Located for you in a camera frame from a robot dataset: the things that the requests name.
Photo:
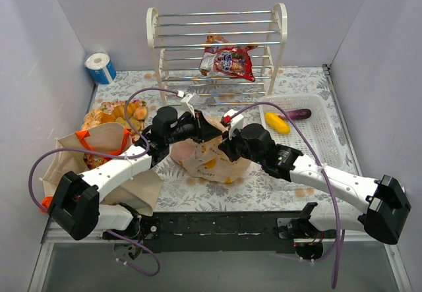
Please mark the toilet paper roll blue wrap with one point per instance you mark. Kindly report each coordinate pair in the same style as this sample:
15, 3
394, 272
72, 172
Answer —
101, 68

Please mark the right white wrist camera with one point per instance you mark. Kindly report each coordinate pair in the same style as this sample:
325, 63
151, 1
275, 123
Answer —
232, 120

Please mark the white plastic basket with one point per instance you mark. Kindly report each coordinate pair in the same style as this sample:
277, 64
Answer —
318, 129

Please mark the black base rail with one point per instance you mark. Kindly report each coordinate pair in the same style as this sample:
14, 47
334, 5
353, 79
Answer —
217, 231

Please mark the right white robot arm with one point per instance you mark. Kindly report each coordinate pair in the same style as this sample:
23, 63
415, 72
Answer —
378, 207

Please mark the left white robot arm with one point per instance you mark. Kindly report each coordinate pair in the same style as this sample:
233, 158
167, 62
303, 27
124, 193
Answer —
77, 203

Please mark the bread loaf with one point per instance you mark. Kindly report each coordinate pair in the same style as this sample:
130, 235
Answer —
120, 110

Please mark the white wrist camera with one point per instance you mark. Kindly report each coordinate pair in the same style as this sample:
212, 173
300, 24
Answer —
232, 120
187, 101

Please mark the white metal shelf rack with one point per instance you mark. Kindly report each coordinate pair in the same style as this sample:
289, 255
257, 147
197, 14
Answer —
177, 43

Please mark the peach plastic grocery bag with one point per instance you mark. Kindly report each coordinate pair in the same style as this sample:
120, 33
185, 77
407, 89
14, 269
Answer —
207, 161

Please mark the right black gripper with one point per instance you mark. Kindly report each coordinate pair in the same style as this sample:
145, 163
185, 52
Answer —
233, 145

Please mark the red candy bag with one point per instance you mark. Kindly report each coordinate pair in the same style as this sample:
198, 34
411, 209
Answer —
231, 60

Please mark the canvas tote bag orange handles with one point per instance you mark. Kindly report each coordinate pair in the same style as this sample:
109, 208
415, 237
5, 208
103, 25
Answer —
141, 192

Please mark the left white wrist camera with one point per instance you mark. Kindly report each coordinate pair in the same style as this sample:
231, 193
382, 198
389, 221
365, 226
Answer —
187, 101

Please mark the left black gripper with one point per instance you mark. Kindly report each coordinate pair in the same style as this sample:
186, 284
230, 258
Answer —
200, 126

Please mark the purple eggplant toy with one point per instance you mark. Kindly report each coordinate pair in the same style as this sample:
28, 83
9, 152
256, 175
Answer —
296, 115

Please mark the yellow squash toy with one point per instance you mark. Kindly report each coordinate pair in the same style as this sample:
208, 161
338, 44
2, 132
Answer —
276, 123

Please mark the floral bread tray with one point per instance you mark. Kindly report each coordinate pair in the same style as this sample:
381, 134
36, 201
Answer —
102, 114

